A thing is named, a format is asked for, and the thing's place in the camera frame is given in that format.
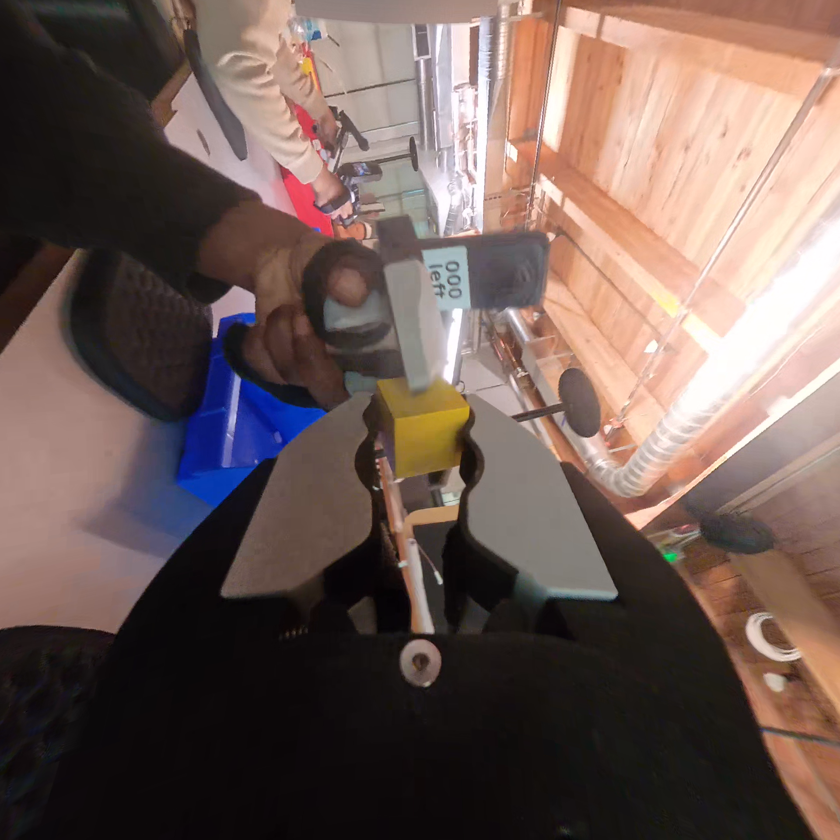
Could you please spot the ceiling spot lamp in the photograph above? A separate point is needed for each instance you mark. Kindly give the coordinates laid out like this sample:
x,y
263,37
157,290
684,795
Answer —
x,y
774,682

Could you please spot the black office chair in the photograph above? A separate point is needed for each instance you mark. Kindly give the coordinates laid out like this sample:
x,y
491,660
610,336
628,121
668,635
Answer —
x,y
216,98

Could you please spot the blue plastic bin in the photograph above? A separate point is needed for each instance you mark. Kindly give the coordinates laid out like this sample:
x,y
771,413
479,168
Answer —
x,y
229,420

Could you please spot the person's left forearm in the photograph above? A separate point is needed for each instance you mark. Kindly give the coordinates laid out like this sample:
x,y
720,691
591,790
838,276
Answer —
x,y
98,164

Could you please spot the black flat panel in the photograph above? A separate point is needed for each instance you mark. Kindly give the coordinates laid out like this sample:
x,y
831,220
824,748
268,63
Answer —
x,y
436,558

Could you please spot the black disc on pole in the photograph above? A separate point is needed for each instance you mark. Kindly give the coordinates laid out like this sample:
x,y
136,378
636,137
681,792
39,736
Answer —
x,y
577,400
412,154

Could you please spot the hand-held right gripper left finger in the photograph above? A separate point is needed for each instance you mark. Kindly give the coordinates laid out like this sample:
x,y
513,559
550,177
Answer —
x,y
308,518

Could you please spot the silver insulated duct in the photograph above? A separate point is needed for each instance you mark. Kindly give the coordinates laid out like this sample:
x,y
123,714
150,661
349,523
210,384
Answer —
x,y
754,341

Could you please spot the red plastic tray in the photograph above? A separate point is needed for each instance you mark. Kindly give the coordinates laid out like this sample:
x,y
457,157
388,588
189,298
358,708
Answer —
x,y
305,164

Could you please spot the silver ribbed flexible duct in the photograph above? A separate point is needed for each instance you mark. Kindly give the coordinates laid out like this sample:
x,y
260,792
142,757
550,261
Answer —
x,y
656,453

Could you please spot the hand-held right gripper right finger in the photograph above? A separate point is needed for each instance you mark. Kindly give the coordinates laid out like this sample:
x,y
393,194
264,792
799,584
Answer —
x,y
531,525

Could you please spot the yellow wooden block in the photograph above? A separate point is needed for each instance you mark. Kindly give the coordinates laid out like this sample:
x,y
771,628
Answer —
x,y
426,433

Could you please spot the black mesh pad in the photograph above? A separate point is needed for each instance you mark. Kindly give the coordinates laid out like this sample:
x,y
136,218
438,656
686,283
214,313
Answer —
x,y
144,341
39,722

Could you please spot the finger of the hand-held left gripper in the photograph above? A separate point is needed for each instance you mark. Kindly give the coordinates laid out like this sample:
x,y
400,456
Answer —
x,y
417,321

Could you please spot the person's left hand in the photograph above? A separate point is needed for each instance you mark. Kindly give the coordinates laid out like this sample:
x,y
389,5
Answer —
x,y
275,262

